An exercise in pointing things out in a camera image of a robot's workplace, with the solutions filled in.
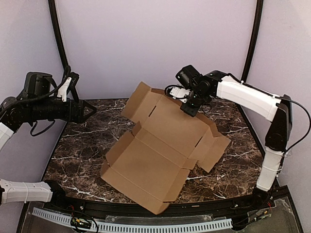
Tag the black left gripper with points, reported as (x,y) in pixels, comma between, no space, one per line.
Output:
(80,110)

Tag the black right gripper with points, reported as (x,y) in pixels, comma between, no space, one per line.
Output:
(190,109)

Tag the brown cardboard box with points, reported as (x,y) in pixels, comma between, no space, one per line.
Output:
(150,163)

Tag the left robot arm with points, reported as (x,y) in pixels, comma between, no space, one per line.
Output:
(40,99)

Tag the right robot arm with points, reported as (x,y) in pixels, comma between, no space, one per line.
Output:
(198,90)

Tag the small electronics board left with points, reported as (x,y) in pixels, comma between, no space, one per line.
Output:
(80,223)

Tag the small electronics board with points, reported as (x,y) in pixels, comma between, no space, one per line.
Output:
(261,215)
(80,223)

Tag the small electronics board right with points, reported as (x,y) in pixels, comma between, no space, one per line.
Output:
(261,215)

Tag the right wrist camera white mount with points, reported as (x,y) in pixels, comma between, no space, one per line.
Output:
(177,92)

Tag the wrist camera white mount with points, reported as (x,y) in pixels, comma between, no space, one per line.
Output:
(69,86)
(177,92)

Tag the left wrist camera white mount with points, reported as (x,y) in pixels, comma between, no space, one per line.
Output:
(69,86)

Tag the black front rail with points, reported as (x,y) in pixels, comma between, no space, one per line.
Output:
(233,207)

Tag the left black frame post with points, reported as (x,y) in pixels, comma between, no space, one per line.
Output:
(57,33)

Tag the black frame post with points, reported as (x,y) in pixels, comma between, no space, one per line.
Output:
(57,33)
(253,40)

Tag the white slotted cable duct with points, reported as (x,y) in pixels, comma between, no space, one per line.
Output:
(118,224)

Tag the right black frame post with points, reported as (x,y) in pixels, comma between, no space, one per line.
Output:
(253,40)

